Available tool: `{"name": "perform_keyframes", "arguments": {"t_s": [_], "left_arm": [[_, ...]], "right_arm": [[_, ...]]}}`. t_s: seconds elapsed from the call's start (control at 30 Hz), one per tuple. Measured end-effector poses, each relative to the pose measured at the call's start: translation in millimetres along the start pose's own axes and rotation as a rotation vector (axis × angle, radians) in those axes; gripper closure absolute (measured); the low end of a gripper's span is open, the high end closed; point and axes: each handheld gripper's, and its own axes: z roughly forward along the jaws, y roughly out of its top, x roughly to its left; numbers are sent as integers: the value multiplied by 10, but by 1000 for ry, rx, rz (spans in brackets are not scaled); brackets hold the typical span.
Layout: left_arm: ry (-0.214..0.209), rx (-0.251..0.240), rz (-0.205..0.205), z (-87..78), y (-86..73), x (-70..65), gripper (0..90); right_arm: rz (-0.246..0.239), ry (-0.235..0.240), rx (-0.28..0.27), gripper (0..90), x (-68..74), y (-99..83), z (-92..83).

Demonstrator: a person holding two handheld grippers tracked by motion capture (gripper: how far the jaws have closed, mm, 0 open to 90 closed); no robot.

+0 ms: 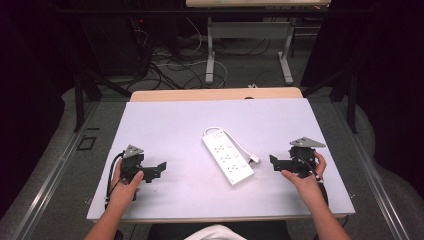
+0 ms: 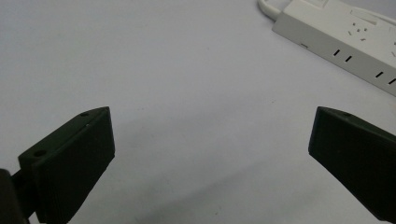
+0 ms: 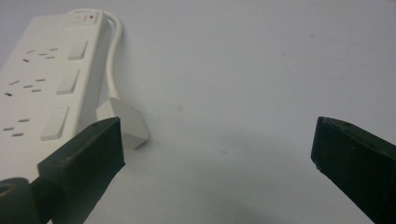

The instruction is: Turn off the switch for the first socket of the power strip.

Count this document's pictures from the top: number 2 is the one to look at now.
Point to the white power strip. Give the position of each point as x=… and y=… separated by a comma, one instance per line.
x=345, y=37

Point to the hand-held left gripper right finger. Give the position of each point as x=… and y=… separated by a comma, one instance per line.
x=358, y=155

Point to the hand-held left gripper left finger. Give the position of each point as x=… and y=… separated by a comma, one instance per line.
x=70, y=165

